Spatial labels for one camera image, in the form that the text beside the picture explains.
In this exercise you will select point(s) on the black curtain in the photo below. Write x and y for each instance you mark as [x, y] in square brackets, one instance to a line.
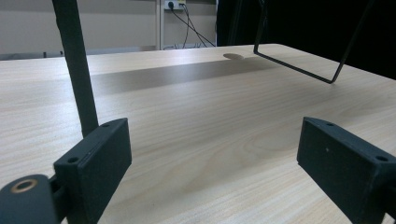
[311, 25]

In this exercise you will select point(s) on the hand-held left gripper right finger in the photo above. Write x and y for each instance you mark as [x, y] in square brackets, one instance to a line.
[348, 174]

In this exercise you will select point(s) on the white wall power socket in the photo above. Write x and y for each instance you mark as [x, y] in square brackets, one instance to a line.
[174, 3]

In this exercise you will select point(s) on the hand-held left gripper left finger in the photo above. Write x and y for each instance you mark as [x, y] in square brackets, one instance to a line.
[96, 168]

